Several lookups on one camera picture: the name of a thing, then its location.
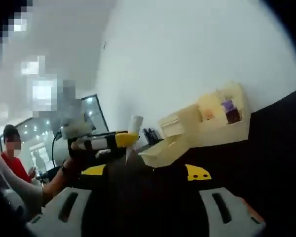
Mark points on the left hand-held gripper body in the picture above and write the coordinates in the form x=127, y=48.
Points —
x=76, y=128

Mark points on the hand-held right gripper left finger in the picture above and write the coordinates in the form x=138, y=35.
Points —
x=56, y=214

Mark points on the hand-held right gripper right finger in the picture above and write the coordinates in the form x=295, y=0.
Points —
x=232, y=214

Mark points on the white printed cosmetic tube bottle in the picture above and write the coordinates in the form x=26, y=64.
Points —
x=135, y=123

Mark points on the cream drawer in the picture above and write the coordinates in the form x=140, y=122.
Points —
x=162, y=155

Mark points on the cream drawer cabinet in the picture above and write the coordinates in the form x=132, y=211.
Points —
x=212, y=133

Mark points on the purple capped cosmetic bottle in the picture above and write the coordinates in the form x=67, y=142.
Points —
x=233, y=111

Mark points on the person's right hand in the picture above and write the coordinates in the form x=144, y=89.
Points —
x=255, y=213

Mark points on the dark framed glass partition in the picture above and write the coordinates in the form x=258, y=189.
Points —
x=93, y=111

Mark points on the black mesh pen holder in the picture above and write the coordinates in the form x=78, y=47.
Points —
x=151, y=138

